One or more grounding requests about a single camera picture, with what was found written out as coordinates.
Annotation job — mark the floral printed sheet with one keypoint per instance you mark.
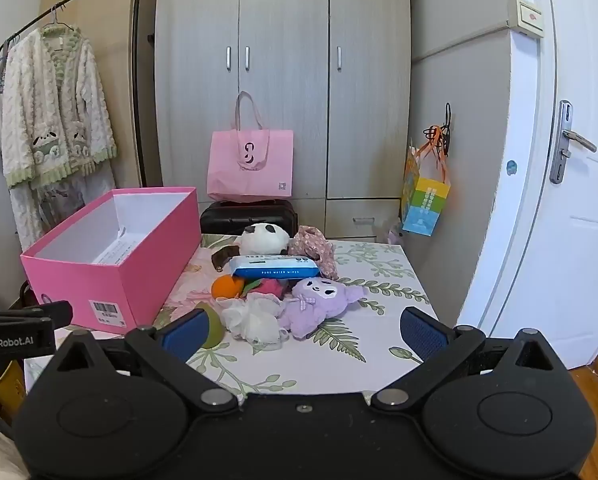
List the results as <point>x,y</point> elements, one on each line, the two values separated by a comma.
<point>369,280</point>

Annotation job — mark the white fluffy pants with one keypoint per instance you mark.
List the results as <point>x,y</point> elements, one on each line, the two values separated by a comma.
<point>29,210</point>

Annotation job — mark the white paper sheet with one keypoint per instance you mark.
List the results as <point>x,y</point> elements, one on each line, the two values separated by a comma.
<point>116,252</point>

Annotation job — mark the pink floral cloth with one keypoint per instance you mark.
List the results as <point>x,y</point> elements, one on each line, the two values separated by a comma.
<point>319,250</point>

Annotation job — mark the blue white wet wipes pack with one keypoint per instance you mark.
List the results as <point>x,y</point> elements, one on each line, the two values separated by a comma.
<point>274,266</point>

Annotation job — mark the white door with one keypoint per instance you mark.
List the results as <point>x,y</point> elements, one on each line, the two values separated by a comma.
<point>554,210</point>

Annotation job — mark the red plush toy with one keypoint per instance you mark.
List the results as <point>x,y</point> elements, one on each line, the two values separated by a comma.
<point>271,289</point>

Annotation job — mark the orange ball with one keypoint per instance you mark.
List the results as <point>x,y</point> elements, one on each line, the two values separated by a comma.
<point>225,287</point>

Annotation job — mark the yellow object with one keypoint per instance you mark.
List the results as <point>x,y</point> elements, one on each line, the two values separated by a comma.
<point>1,385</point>

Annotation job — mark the white mesh bath puff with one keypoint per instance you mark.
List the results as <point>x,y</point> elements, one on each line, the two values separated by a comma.
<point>251,317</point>

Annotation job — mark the panda plush toy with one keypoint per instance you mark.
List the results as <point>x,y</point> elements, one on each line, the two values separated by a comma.
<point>264,237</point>

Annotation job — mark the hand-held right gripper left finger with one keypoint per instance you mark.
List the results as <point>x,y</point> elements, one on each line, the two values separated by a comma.
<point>185,336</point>

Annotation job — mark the purple plush toy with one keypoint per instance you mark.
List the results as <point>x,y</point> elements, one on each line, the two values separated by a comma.
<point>314,305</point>

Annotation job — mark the cream green fluffy cardigan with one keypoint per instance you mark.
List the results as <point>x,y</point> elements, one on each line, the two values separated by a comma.
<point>54,110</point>

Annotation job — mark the small purple object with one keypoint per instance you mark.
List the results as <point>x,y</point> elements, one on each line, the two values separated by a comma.
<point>394,236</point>

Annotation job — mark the light wooden board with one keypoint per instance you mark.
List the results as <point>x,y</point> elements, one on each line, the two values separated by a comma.
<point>114,20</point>

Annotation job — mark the colourful paper gift bag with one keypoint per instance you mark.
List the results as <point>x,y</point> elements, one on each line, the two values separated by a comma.
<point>424,200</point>

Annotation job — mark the green ball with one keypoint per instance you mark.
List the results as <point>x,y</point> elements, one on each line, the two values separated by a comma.
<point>213,330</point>

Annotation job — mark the blue round sticker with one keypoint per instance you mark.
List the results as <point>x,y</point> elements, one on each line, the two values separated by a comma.
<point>512,168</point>

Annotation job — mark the beige wall switch box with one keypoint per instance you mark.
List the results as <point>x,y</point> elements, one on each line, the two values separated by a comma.
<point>526,17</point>

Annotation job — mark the orange ribbons on black hook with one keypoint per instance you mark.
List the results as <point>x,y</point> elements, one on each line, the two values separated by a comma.
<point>441,135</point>

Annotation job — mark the pink tote bag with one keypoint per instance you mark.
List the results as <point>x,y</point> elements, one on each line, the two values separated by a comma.
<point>251,170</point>

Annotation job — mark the black suitcase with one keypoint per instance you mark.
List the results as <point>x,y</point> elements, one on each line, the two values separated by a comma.
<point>249,215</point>

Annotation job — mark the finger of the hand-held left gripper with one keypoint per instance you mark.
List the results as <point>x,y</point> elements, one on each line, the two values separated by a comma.
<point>44,311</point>

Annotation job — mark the pink cardboard box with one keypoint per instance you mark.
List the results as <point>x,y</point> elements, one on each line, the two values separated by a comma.
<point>129,280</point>

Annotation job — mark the black clothes rack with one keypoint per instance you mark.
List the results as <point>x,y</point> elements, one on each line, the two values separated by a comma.
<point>140,85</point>

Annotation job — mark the grey wooden wardrobe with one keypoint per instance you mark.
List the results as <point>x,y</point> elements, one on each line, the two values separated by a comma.
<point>284,110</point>

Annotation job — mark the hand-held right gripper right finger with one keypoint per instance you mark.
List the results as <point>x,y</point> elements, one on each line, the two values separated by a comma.
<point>421,330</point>

